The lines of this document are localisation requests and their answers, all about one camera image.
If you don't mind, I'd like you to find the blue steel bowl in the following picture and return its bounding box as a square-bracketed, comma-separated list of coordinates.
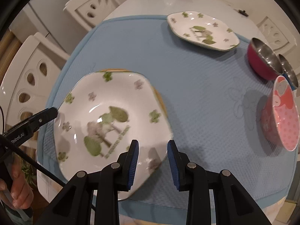
[278, 54, 299, 91]

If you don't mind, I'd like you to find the white chair far left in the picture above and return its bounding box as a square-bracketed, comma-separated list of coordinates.
[64, 0, 120, 32]

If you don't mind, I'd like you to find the person's left hand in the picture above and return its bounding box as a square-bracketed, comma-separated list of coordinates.
[1, 157, 34, 210]

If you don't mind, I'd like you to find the round sunflower plate gold rim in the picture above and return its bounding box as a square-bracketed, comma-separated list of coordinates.
[98, 68, 168, 117]

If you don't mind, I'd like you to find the red steel bowl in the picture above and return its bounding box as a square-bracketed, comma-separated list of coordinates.
[247, 38, 283, 81]

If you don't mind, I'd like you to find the square floral plate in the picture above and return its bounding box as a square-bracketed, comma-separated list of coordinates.
[53, 72, 173, 200]
[167, 11, 240, 52]

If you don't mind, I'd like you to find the white chair far right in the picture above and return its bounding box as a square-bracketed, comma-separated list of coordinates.
[257, 16, 297, 56]

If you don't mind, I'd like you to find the light blue table mat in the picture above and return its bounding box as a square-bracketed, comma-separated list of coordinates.
[47, 15, 297, 208]

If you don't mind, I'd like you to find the white chair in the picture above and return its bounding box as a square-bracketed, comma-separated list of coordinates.
[257, 16, 297, 56]
[64, 0, 120, 32]
[1, 33, 69, 132]

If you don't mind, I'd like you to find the pink doll pattern bowl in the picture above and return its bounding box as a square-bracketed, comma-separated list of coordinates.
[260, 76, 299, 152]

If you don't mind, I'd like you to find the small black object on table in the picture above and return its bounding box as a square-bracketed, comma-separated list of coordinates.
[236, 9, 249, 17]

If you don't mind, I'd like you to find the black cable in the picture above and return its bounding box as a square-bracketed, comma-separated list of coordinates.
[0, 105, 97, 212]

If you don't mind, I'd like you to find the white chair near left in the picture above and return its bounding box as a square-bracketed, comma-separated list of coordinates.
[1, 33, 69, 132]

